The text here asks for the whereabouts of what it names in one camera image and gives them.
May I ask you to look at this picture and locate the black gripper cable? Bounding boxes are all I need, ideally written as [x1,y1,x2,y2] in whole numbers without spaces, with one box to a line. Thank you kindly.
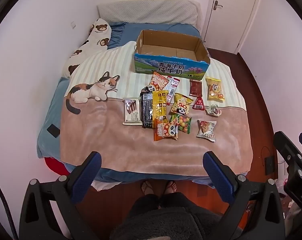
[0,172,19,240]

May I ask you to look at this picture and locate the black power adapter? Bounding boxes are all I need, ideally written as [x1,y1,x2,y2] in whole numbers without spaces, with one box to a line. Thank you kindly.
[264,156,275,176]

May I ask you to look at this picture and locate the person's left foot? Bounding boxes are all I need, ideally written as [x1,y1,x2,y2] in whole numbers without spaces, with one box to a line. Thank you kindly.
[140,181,154,195]

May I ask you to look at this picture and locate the bear print pillow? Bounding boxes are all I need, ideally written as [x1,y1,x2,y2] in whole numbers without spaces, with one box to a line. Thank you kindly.
[61,18,113,79]

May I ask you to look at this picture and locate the white door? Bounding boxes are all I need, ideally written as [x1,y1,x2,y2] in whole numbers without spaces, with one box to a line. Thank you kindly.
[206,0,260,54]

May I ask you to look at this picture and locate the yellow snack packet black labels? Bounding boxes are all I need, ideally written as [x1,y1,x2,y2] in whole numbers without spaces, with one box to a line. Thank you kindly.
[152,90,169,121]

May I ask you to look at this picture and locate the red triangular snack packet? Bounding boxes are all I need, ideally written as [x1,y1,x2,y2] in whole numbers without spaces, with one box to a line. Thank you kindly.
[192,96,205,111]

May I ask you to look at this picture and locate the yellow panda snack packet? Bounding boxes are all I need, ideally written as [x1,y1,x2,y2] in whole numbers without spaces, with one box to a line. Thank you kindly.
[169,93,194,117]

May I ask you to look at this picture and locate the orange panda snack packet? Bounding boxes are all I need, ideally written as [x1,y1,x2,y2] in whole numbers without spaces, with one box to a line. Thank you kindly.
[145,71,169,95]
[153,119,179,142]

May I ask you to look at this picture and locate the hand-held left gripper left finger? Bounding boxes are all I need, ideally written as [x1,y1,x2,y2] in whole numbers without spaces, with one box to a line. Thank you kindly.
[19,151,102,240]

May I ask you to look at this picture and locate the cat print blanket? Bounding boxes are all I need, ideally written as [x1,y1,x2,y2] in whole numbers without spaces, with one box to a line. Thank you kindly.
[59,41,254,178]

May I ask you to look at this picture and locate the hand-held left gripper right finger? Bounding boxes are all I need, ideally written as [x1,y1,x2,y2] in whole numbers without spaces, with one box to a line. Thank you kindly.
[203,151,285,240]

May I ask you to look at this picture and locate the small green white snack packet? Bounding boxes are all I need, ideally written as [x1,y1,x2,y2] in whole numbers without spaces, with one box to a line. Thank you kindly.
[206,104,222,117]

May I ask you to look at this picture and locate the white chocolate stick box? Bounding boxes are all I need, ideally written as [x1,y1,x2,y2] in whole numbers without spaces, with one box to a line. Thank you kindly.
[122,97,143,126]

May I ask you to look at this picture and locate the red cloth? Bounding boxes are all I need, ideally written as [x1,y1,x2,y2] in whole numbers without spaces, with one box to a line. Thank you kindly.
[44,157,69,175]

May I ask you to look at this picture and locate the yellow cake packet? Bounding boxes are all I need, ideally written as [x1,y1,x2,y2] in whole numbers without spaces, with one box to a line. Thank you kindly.
[205,77,226,101]

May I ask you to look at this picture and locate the white and red snack packet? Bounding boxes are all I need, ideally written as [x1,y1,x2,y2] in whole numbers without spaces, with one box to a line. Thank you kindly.
[164,75,180,105]

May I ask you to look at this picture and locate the person's dark fleece clothing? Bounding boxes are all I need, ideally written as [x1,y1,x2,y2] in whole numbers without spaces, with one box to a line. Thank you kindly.
[110,192,239,240]

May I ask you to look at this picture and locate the cardboard box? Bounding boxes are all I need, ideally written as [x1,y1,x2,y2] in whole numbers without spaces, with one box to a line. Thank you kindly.
[133,29,211,78]

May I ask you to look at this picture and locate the dark red snack packet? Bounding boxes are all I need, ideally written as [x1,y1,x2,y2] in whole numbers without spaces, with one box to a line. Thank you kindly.
[189,79,203,98]

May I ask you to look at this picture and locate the person's foot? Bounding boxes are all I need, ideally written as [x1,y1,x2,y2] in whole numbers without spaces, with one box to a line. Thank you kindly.
[140,181,154,195]
[163,181,178,194]

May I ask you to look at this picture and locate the black phone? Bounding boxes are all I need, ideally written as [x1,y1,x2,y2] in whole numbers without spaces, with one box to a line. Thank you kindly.
[47,124,60,138]

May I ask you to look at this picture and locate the colourful candy ball packet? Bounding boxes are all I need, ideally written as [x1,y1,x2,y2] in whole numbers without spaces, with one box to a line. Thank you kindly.
[170,114,193,134]

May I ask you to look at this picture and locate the grey pillow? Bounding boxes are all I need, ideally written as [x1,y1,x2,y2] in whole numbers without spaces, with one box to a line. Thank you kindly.
[97,0,200,25]

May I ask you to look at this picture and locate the person's right foot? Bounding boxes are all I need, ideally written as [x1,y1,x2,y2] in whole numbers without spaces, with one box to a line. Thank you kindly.
[163,181,178,194]

